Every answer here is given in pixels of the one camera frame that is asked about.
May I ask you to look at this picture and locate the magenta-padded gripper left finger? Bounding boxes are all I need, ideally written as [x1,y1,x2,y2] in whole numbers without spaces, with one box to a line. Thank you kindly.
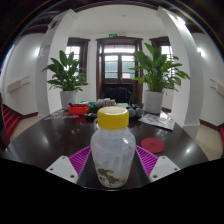
[45,145,94,188]

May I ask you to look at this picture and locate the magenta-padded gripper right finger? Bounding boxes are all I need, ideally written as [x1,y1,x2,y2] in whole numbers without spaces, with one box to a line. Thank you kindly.
[133,145,181,187]

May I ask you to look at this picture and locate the clear bottle with yellow cap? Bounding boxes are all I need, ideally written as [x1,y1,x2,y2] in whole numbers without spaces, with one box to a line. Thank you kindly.
[90,106,137,189]

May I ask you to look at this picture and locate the flat round red coaster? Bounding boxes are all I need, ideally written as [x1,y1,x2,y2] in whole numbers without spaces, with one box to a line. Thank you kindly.
[140,137,165,154]

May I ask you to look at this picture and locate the printed paper sheet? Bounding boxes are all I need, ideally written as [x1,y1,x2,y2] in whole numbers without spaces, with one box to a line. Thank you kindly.
[138,113,176,131]

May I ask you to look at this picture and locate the black device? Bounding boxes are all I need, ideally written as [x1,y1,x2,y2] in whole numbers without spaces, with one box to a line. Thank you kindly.
[83,112,99,122]

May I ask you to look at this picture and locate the colourful sticker sheet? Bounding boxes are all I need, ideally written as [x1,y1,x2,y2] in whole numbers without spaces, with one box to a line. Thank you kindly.
[43,111,79,121]

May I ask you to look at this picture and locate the red plastic box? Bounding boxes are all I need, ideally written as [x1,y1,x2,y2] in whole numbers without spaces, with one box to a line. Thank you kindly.
[67,103,91,116]

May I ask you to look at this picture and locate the box of small cards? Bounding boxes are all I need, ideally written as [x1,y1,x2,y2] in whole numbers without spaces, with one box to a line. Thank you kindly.
[94,98,117,109]

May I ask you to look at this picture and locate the black chair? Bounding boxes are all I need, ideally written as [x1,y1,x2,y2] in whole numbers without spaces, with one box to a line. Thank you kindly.
[101,83,134,104]

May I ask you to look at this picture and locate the red sofa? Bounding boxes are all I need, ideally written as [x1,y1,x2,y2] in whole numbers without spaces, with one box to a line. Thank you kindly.
[218,126,224,158]
[1,104,23,139]

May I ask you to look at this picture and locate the small potted green plant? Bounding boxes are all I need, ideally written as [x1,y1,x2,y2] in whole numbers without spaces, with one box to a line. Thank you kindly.
[42,49,89,110]

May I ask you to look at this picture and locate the large potted green plant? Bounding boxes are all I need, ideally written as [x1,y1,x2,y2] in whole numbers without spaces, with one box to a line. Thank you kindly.
[129,42,191,115]

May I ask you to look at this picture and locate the dark wooden double door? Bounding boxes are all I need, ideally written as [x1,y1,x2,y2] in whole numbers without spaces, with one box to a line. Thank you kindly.
[95,36,144,106]

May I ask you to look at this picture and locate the dark-framed window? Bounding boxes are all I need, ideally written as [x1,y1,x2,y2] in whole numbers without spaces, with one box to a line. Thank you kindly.
[149,35,177,84]
[65,37,91,82]

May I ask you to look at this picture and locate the white wall unit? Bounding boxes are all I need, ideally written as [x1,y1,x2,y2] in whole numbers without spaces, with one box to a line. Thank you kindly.
[209,78,224,98]
[6,76,30,93]

